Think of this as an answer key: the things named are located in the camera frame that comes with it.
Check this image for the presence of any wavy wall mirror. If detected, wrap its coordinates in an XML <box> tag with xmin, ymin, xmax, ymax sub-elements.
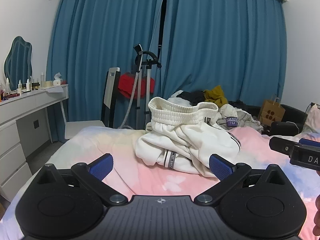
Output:
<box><xmin>4</xmin><ymin>36</ymin><xmax>33</xmax><ymax>91</ymax></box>

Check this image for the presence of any grey garment with purple label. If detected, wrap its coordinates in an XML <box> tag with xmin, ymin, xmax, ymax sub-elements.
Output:
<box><xmin>216</xmin><ymin>104</ymin><xmax>263</xmax><ymax>132</ymax></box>

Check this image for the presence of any brown paper bag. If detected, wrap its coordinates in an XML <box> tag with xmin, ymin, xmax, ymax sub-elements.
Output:
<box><xmin>257</xmin><ymin>94</ymin><xmax>286</xmax><ymax>127</ymax></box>

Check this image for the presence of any metal stand with poles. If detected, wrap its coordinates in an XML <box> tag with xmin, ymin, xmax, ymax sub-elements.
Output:
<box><xmin>117</xmin><ymin>44</ymin><xmax>162</xmax><ymax>130</ymax></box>

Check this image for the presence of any white chair with black frame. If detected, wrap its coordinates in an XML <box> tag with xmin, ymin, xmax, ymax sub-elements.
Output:
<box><xmin>65</xmin><ymin>67</ymin><xmax>121</xmax><ymax>139</ymax></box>

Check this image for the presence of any white towel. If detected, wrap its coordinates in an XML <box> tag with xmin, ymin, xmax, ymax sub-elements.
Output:
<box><xmin>135</xmin><ymin>96</ymin><xmax>242</xmax><ymax>178</ymax></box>

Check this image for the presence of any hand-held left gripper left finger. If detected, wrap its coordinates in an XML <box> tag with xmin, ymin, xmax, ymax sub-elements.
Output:
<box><xmin>37</xmin><ymin>154</ymin><xmax>128</xmax><ymax>207</ymax></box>

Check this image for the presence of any pastel tie-dye duvet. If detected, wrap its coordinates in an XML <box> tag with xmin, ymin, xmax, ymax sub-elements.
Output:
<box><xmin>0</xmin><ymin>125</ymin><xmax>320</xmax><ymax>240</ymax></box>

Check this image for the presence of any person's right hand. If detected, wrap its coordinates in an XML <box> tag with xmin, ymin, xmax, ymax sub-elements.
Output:
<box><xmin>314</xmin><ymin>196</ymin><xmax>320</xmax><ymax>233</ymax></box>

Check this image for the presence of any red garment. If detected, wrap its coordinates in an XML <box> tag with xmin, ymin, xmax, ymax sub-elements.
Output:
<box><xmin>118</xmin><ymin>72</ymin><xmax>156</xmax><ymax>99</ymax></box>

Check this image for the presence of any white tissue box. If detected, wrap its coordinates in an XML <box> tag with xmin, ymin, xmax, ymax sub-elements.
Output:
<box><xmin>52</xmin><ymin>72</ymin><xmax>63</xmax><ymax>87</ymax></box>

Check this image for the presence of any blue curtain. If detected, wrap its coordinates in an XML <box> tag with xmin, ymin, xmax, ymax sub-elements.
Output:
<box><xmin>160</xmin><ymin>0</ymin><xmax>288</xmax><ymax>108</ymax></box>
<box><xmin>46</xmin><ymin>0</ymin><xmax>167</xmax><ymax>135</ymax></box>

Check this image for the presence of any white cable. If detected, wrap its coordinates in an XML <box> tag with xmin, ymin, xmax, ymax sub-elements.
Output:
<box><xmin>286</xmin><ymin>121</ymin><xmax>300</xmax><ymax>132</ymax></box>

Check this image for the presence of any row of cosmetic bottles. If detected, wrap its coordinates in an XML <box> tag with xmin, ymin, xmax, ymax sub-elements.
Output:
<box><xmin>0</xmin><ymin>72</ymin><xmax>53</xmax><ymax>103</ymax></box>

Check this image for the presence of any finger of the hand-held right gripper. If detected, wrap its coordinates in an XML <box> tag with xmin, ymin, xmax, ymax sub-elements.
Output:
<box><xmin>299</xmin><ymin>138</ymin><xmax>320</xmax><ymax>148</ymax></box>
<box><xmin>269</xmin><ymin>136</ymin><xmax>299</xmax><ymax>158</ymax></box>

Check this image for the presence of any mustard yellow garment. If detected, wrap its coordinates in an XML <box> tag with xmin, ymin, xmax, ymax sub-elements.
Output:
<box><xmin>203</xmin><ymin>85</ymin><xmax>228</xmax><ymax>107</ymax></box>

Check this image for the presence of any black armchair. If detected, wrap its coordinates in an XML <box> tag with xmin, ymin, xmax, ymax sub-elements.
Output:
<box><xmin>229</xmin><ymin>100</ymin><xmax>308</xmax><ymax>137</ymax></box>

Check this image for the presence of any white dressing table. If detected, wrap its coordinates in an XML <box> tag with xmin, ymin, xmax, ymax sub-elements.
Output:
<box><xmin>0</xmin><ymin>84</ymin><xmax>69</xmax><ymax>203</ymax></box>

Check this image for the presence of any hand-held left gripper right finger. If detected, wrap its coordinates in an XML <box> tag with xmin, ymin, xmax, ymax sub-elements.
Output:
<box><xmin>194</xmin><ymin>154</ymin><xmax>288</xmax><ymax>206</ymax></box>

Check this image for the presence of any pastel tie-dye pillow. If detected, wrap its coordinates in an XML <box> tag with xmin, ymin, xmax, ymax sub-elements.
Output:
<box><xmin>301</xmin><ymin>102</ymin><xmax>320</xmax><ymax>134</ymax></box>

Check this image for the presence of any black garment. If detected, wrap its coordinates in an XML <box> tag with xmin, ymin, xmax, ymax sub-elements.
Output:
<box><xmin>179</xmin><ymin>90</ymin><xmax>205</xmax><ymax>104</ymax></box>

